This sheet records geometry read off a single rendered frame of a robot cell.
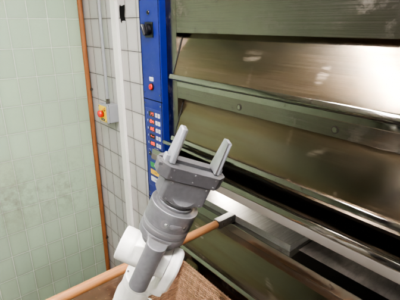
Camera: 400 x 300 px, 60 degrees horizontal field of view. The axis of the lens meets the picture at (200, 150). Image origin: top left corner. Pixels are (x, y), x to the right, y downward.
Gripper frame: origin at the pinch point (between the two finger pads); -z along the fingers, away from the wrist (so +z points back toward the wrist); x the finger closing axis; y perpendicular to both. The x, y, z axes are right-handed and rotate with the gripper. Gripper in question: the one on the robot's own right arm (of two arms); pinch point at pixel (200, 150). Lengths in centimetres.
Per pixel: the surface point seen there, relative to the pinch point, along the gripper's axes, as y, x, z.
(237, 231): 49, -52, 46
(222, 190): 40, -33, 27
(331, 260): 22, -72, 33
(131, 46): 123, -2, 5
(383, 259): -5, -49, 11
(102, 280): 29, -3, 59
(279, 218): 19.4, -40.4, 20.3
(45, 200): 145, 12, 115
